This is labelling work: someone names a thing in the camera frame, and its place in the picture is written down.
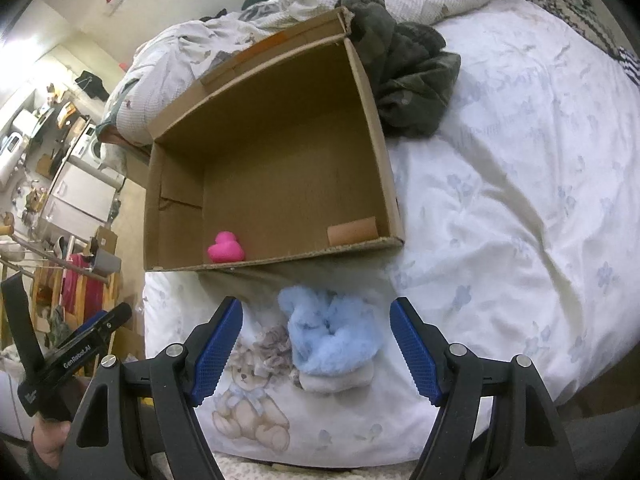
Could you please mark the white kitchen appliance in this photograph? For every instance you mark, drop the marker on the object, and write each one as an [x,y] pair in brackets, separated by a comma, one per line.
[10,157]

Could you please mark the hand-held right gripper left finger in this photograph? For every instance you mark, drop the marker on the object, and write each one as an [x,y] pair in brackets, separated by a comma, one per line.
[218,352]

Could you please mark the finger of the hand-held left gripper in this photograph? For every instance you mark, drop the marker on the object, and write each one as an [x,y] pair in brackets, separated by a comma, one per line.
[120,314]

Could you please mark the dark green camouflage fleece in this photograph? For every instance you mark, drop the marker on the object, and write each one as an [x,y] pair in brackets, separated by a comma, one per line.
[405,75]

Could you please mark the person's left hand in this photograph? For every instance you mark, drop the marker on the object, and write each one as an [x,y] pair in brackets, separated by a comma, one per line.
[49,441]

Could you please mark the white cabinet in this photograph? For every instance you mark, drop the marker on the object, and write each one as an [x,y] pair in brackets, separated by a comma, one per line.
[77,195]

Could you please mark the grey storage box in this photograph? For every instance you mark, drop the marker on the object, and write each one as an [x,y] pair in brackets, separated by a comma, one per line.
[106,262]

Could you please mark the person's grey pants leg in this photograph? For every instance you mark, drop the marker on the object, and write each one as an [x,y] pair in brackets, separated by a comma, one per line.
[607,447]

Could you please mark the dark patterned knitted blanket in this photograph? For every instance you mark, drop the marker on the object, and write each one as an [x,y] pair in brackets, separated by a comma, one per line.
[565,5]

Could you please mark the black hanging garment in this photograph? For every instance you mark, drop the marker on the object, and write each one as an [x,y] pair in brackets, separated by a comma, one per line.
[95,85]

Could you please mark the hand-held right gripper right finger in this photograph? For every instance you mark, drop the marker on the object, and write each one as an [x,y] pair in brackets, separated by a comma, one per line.
[416,352]

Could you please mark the white washing machine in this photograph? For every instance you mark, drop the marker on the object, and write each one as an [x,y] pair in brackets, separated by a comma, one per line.
[92,152]

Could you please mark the brown cardboard box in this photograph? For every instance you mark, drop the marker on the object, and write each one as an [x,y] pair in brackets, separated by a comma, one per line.
[280,160]

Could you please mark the pink heart plush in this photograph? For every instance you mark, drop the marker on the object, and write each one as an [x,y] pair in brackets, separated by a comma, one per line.
[226,249]

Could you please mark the pink cloth on drying rack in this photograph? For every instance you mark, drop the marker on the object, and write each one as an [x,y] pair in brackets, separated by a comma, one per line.
[80,285]

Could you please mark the white floral bed sheet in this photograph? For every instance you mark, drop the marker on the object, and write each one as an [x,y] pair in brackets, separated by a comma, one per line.
[500,210]

